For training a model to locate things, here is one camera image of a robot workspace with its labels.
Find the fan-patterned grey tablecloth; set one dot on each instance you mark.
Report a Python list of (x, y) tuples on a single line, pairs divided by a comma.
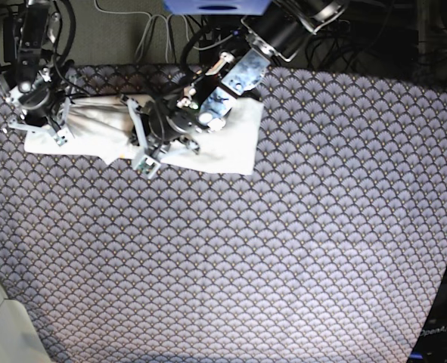
[(333, 250)]

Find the white printed T-shirt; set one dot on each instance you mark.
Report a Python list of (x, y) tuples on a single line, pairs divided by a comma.
[(101, 127)]

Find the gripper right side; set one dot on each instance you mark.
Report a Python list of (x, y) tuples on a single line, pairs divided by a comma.
[(42, 90)]

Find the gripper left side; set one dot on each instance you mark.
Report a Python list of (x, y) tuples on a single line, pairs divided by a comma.
[(163, 124)]

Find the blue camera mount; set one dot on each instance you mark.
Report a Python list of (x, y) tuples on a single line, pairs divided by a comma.
[(217, 7)]

